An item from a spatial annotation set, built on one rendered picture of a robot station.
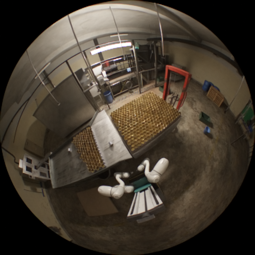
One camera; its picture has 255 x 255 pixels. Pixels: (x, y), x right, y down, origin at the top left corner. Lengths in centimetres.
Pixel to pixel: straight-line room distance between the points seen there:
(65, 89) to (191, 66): 1000
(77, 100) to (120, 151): 264
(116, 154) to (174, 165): 191
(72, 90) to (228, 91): 1076
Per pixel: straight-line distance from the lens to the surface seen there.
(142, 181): 172
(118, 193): 95
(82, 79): 280
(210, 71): 908
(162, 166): 89
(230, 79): 911
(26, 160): 538
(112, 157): 146
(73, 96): 323
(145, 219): 71
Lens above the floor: 242
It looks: 57 degrees down
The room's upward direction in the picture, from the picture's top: 19 degrees counter-clockwise
